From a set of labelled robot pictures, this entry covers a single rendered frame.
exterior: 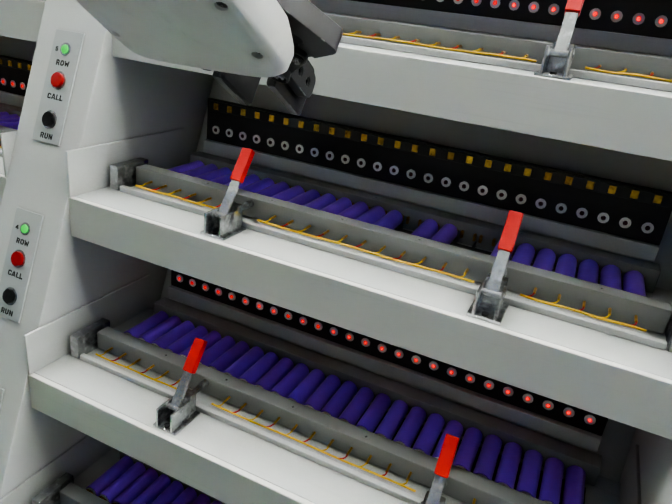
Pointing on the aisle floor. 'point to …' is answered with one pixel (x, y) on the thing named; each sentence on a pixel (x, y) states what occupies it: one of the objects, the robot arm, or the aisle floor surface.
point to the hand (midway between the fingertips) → (265, 72)
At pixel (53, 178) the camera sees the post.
